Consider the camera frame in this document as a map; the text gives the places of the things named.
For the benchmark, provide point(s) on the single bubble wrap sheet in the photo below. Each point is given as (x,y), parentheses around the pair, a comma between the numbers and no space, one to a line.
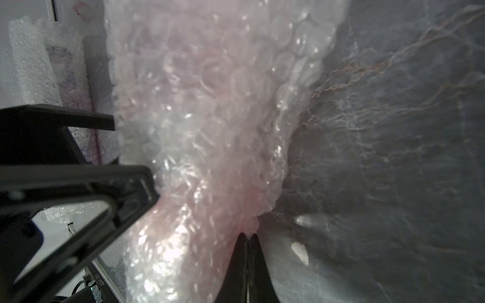
(36,80)

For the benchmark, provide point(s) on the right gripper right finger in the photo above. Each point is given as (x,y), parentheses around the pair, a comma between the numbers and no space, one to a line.
(260,286)

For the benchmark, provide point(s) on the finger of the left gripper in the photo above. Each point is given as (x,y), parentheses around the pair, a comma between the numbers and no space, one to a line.
(39,134)
(127,190)

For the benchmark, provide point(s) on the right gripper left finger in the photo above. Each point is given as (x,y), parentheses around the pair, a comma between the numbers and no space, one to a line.
(235,287)

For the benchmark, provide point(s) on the bubble wrap sheet stack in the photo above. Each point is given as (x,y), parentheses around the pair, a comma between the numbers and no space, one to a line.
(207,95)

